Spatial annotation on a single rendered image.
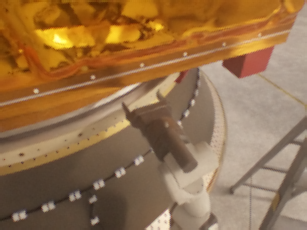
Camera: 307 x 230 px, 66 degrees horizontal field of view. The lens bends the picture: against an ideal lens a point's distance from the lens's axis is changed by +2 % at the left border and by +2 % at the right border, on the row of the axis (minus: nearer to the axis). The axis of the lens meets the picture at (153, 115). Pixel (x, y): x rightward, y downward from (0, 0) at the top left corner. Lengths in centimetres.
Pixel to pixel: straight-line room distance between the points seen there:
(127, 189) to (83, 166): 19
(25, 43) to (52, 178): 41
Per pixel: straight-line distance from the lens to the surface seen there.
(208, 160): 50
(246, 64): 109
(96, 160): 82
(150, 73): 78
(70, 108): 73
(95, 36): 64
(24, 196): 86
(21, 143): 73
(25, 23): 60
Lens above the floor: 220
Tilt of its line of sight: 43 degrees down
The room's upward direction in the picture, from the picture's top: 1 degrees counter-clockwise
